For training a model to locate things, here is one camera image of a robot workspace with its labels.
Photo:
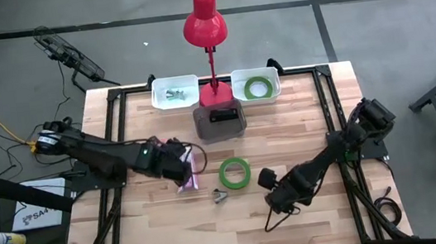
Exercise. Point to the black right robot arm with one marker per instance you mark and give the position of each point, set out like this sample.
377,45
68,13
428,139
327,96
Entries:
322,159

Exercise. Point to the white plastic bin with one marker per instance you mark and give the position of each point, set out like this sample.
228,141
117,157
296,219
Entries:
161,104
239,94

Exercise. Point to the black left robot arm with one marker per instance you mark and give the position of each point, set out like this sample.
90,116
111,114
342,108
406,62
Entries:
96,151

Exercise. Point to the black staple remover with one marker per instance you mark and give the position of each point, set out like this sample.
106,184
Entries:
219,197

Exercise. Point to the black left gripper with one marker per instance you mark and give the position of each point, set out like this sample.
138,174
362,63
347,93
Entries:
168,159

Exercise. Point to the green tape roll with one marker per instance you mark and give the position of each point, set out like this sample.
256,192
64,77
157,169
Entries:
247,89
222,175

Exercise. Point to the pink and white stapler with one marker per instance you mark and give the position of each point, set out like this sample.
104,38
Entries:
194,170

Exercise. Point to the black table clamp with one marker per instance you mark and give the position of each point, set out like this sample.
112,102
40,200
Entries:
150,81
275,65

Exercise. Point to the lilac staple remover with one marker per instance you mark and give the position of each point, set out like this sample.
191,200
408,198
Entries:
180,95

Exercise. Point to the yellow power plug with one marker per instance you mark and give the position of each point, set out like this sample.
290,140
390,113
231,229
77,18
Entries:
35,146

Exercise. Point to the black aluminium table frame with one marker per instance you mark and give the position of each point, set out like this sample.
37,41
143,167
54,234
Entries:
135,91

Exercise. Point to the red desk lamp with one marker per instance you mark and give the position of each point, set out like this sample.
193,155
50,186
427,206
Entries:
205,27

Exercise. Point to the white printed cardboard box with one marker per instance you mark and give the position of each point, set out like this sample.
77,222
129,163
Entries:
41,206

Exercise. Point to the grey translucent plastic bin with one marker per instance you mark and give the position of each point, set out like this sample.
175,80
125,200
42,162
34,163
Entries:
207,133

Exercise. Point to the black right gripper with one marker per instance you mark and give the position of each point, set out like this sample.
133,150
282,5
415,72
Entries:
295,189

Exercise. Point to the black stapler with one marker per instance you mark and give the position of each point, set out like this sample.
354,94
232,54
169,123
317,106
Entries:
223,115

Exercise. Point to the black beam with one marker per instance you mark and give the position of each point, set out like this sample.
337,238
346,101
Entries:
22,192

